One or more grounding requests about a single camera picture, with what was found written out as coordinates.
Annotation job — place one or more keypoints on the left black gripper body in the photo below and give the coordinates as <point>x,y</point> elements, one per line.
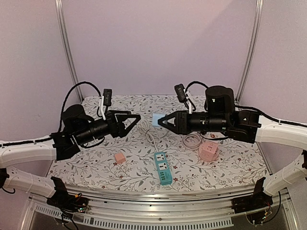
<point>114,131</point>

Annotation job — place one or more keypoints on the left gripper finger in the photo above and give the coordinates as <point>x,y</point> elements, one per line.
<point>126,122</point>
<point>121,113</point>

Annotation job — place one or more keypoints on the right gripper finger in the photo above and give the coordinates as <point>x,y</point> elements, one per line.
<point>165,119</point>
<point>169,126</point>

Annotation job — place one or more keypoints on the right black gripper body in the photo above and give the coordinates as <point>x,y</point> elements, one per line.
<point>182,121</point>

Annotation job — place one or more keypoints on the small blue charger plug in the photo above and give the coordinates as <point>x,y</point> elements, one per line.
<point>155,119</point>

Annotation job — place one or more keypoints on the small pink charger plug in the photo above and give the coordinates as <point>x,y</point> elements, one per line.
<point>119,158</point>

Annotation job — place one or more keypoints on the pink cube socket adapter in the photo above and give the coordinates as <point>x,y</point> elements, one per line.
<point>206,149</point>

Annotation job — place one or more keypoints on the teal power strip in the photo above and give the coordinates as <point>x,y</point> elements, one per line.
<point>163,169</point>

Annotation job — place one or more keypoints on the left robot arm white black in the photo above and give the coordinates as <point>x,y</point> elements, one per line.
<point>79,129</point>

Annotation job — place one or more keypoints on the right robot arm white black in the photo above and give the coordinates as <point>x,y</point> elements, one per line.
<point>245,124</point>

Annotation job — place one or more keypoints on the floral table mat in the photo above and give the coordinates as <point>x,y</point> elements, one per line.
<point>238,163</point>

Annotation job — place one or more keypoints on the pink round power strip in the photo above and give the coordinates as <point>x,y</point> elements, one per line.
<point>214,156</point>

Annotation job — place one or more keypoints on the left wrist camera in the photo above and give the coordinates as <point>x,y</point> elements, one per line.
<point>104,103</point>

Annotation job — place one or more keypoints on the aluminium front rail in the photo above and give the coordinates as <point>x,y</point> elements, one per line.
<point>198,210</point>

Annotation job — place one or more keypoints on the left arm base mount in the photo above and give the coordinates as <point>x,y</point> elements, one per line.
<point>65,201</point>

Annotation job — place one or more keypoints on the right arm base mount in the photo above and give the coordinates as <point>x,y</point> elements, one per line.
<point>258,199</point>

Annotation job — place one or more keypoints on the left aluminium frame post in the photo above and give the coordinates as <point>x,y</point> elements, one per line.
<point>65,40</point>

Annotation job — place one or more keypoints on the aluminium frame post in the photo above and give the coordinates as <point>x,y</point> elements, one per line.
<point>65,40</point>
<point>251,49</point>

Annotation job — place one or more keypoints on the right aluminium frame post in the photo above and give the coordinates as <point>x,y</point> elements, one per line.
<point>251,49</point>

